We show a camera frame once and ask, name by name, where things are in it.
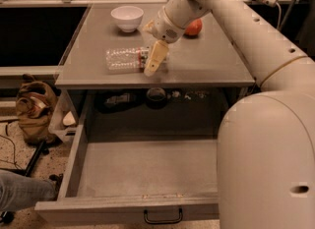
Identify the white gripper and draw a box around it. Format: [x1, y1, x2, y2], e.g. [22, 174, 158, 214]
[143, 7, 183, 77]

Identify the clear plastic water bottle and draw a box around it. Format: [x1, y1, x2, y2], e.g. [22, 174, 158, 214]
[105, 47, 151, 74]

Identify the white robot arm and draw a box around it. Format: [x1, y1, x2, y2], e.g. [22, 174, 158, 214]
[145, 0, 315, 229]

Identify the grey open top drawer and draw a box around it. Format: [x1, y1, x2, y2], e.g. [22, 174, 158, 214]
[35, 123, 219, 226]

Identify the white ceramic bowl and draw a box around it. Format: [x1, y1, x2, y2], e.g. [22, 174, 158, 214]
[110, 6, 144, 32]

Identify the orange red apple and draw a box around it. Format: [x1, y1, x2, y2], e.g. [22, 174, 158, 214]
[184, 19, 203, 36]

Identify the grey cabinet body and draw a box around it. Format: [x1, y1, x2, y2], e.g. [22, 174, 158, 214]
[56, 4, 254, 137]

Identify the brown fabric bag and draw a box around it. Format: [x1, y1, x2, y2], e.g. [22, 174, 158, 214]
[16, 74, 58, 145]

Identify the black tripod leg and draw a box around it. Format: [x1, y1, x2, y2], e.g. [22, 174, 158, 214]
[25, 141, 47, 177]

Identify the person leg in jeans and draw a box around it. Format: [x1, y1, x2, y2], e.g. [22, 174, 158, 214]
[0, 170, 57, 211]

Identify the white cable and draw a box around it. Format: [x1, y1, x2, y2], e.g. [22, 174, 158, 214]
[276, 2, 284, 30]

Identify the black metal drawer handle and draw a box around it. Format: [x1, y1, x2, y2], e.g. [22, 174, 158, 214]
[143, 208, 183, 225]

